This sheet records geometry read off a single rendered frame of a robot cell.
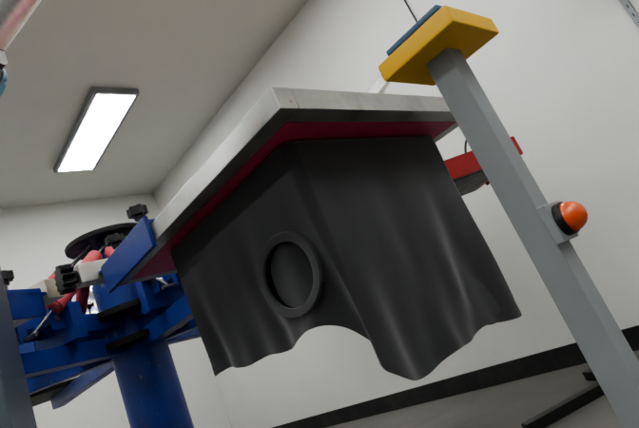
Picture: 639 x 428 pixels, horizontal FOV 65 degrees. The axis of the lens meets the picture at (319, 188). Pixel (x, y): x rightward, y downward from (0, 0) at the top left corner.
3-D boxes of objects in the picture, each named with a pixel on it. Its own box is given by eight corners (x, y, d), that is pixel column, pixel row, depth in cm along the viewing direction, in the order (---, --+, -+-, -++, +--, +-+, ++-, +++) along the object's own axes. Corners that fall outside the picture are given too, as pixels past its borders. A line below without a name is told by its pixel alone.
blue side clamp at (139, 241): (174, 242, 107) (164, 212, 109) (152, 246, 103) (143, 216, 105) (127, 288, 127) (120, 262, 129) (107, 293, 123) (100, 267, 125)
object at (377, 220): (529, 313, 102) (435, 134, 114) (395, 399, 71) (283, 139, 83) (516, 318, 104) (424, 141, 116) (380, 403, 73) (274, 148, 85)
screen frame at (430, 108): (478, 112, 113) (471, 98, 114) (280, 107, 72) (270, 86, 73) (287, 246, 165) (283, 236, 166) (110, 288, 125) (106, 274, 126)
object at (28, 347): (273, 273, 188) (262, 244, 192) (45, 336, 134) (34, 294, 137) (184, 332, 243) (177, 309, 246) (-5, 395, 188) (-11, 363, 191)
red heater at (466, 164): (477, 193, 258) (467, 172, 261) (525, 156, 216) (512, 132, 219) (374, 233, 242) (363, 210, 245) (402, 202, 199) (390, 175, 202)
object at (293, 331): (399, 337, 80) (313, 145, 90) (364, 355, 74) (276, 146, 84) (255, 393, 111) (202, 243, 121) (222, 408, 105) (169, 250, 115)
